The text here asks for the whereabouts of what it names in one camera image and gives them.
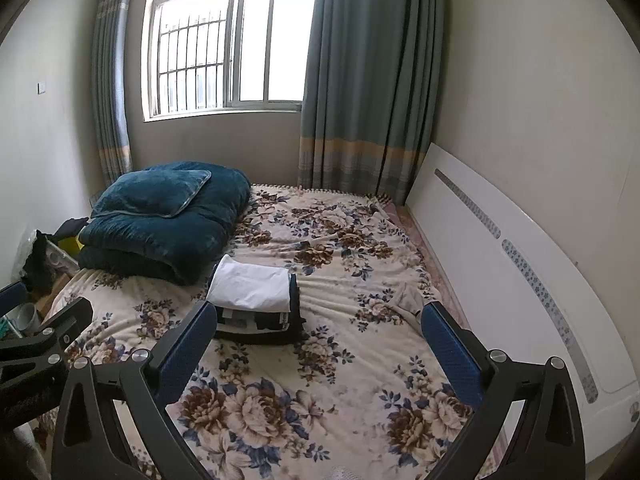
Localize teal folded quilt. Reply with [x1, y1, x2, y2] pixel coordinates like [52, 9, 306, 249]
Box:
[77, 161, 252, 286]

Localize dark cloth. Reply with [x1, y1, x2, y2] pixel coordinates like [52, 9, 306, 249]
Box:
[54, 216, 91, 241]

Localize white t-shirt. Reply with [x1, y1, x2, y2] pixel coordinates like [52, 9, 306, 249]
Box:
[206, 254, 292, 315]

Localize floral bed blanket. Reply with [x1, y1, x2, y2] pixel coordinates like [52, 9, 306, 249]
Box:
[42, 184, 506, 480]

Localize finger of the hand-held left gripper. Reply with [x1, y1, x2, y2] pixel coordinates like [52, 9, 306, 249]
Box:
[0, 296, 95, 363]
[0, 280, 28, 318]

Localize wide teal curtain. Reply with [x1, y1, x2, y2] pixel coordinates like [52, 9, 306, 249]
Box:
[297, 0, 446, 206]

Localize black hanging cloth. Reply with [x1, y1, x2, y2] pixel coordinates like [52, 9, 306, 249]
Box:
[22, 230, 63, 293]

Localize dark folded clothes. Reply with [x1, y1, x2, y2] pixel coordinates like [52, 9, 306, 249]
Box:
[212, 272, 311, 346]

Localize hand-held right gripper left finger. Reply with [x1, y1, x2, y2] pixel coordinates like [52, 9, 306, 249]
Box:
[51, 300, 218, 480]

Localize barred window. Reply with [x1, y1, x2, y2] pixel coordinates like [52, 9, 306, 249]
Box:
[141, 0, 321, 123]

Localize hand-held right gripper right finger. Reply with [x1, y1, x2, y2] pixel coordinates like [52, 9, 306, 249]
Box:
[420, 302, 586, 480]

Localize narrow teal curtain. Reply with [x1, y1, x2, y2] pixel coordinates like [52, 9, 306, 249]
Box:
[92, 0, 138, 188]

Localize white headboard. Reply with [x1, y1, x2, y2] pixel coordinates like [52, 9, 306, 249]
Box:
[404, 142, 640, 466]

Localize teal velvet pillow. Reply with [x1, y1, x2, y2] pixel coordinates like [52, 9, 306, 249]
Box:
[90, 169, 212, 220]

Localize pink mattress sheet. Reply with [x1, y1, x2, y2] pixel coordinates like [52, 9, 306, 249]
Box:
[385, 202, 471, 331]

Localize grey cup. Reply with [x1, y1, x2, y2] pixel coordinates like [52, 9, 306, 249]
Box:
[12, 302, 43, 336]

